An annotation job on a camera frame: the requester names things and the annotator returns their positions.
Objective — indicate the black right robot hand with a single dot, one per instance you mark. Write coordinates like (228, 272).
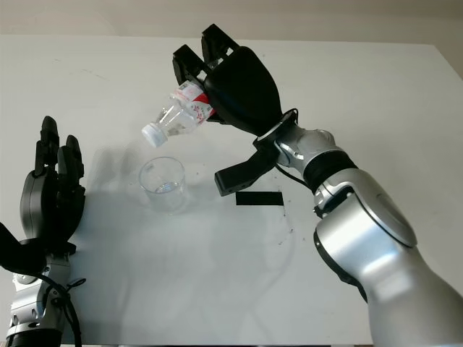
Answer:
(231, 83)

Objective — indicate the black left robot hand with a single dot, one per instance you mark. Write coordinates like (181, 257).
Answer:
(54, 188)

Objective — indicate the clear plastic water bottle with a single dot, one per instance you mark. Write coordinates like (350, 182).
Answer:
(177, 117)

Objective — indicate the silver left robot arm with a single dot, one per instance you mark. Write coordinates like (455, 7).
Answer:
(34, 307)

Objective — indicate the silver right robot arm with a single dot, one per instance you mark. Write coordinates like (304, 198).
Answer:
(361, 224)

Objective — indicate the clear plastic cup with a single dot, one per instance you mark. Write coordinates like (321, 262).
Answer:
(163, 184)

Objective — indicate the black tape strip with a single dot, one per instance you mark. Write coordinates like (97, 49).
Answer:
(259, 199)

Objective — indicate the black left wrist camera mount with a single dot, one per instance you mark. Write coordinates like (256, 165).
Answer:
(16, 253)

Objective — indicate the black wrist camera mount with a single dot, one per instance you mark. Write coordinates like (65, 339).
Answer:
(16, 253)
(249, 168)

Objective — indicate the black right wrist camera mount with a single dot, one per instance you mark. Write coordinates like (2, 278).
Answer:
(249, 168)

